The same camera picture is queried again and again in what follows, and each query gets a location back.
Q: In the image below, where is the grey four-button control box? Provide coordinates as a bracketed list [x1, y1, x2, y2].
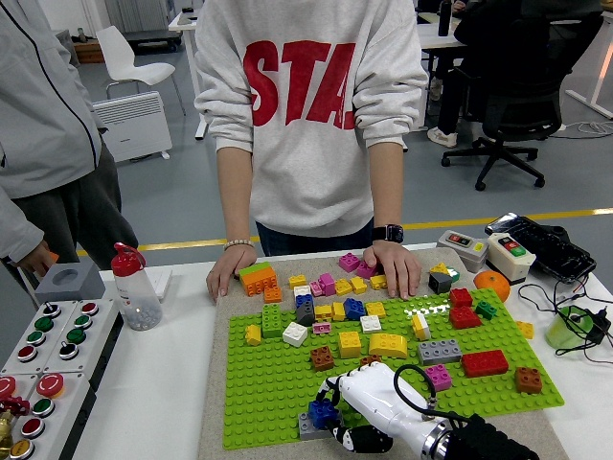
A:
[41, 297, 122, 392]
[0, 300, 80, 376]

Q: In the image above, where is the white wall switch plate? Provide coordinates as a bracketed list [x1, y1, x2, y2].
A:
[141, 266, 173, 303]

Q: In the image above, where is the black cube brick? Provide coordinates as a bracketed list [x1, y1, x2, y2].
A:
[428, 272, 454, 294]

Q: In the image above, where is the beige switch box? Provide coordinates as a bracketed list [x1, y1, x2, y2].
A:
[487, 232, 537, 285]

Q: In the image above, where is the white plastic chair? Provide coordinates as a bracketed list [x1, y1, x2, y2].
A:
[95, 25, 188, 116]

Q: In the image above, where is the person's right hand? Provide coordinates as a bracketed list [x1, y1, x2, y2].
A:
[16, 238, 59, 277]
[205, 246, 259, 306]

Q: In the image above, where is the yellow curved brick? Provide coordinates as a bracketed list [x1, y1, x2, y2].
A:
[368, 333, 409, 359]

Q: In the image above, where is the black bottle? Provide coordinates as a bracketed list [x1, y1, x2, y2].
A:
[438, 0, 454, 37]

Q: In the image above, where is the person's left hand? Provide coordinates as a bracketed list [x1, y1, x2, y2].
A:
[362, 239, 423, 302]

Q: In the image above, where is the green translucent cup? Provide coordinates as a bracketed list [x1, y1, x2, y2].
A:
[545, 305, 600, 350]

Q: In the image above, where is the orange brick with lime top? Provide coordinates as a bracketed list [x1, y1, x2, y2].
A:
[238, 262, 279, 296]

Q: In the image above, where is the white desk with devices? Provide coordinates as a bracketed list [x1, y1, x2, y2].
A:
[168, 7, 212, 141]

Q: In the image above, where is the black electronic device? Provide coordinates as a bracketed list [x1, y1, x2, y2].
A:
[485, 213, 598, 284]

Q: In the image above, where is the grey block with round hole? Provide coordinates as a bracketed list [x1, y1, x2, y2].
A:
[34, 261, 107, 304]

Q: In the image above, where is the black platform trolley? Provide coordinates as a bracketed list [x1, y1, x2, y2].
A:
[122, 28, 184, 54]

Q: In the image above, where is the wide red brick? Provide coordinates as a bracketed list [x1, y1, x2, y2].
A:
[448, 306, 483, 331]

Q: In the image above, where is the black office chair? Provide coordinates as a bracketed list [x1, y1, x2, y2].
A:
[440, 11, 605, 193]

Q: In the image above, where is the grey switch box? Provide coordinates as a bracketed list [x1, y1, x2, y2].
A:
[436, 229, 490, 273]

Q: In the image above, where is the green studded baseplate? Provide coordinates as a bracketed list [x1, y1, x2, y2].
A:
[221, 286, 566, 451]

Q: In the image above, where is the white panel heater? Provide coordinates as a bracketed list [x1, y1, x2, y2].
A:
[92, 90, 173, 164]

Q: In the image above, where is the grey two-by-four brick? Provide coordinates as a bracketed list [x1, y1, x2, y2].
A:
[297, 410, 337, 441]
[417, 339, 464, 366]

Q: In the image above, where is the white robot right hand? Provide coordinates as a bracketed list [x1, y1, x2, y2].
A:
[317, 361, 436, 455]

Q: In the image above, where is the clear storage box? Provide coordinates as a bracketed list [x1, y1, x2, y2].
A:
[51, 29, 81, 68]

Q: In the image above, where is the blue square brick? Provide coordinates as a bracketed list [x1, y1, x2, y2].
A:
[343, 297, 367, 322]
[307, 398, 344, 427]

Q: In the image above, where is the brown wooden box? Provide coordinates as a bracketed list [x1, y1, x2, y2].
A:
[74, 40, 105, 64]

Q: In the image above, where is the person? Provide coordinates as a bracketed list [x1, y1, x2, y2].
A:
[427, 0, 552, 149]
[0, 0, 140, 308]
[193, 0, 430, 258]

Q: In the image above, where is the grey emergency-stop control box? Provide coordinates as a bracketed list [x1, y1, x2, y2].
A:
[0, 373, 39, 460]
[9, 371, 100, 460]

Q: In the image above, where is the clear bottle with red cap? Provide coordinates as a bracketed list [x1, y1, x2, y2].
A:
[110, 241, 164, 332]

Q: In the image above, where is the brass valve with red handle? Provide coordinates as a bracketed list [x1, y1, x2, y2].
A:
[0, 395, 31, 454]

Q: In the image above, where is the red two-by-four brick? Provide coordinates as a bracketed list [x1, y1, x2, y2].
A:
[461, 349, 510, 379]

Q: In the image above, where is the orange fruit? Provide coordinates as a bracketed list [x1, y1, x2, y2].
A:
[473, 269, 511, 302]

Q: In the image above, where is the black wristwatch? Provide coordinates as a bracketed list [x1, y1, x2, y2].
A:
[372, 223, 405, 243]

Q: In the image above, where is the tall lime green brick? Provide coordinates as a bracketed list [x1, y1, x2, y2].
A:
[261, 304, 284, 339]

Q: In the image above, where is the yellow and white brick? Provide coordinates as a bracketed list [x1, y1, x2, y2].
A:
[411, 313, 432, 341]

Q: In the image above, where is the yellow square brick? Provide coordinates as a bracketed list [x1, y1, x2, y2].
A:
[338, 331, 363, 359]

